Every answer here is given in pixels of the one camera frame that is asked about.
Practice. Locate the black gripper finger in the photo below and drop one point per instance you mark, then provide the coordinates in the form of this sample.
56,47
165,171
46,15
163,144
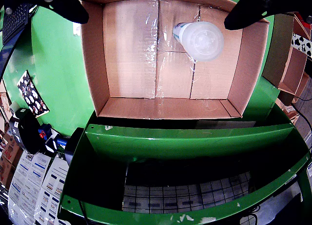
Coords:
256,7
61,3

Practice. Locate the translucent bottle with blue label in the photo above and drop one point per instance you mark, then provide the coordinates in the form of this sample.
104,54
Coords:
202,42

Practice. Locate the brown cardboard box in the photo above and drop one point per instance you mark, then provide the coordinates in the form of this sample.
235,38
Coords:
292,71

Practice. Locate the shallow cardboard tray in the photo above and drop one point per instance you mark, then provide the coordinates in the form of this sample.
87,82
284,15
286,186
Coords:
131,64

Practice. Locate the stacked cardboard boxes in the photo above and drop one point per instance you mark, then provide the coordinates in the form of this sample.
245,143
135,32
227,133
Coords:
8,156

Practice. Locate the black keyboard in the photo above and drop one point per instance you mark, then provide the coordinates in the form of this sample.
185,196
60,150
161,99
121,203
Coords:
14,25

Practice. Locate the cow print carton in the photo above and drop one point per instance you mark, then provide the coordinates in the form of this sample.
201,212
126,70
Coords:
302,44

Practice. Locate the black white patterned card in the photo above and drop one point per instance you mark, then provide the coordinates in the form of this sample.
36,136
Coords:
33,94

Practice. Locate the red and blue object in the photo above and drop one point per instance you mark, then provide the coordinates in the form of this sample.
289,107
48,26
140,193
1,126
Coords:
44,133

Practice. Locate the black handheld barcode scanner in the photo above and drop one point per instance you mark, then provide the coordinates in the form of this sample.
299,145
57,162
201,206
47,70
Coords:
26,134

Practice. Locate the small blue object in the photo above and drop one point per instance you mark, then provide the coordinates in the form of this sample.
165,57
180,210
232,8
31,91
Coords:
61,141

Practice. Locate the white printed paper sheet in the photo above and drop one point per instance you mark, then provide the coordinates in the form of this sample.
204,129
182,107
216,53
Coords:
24,186
53,186

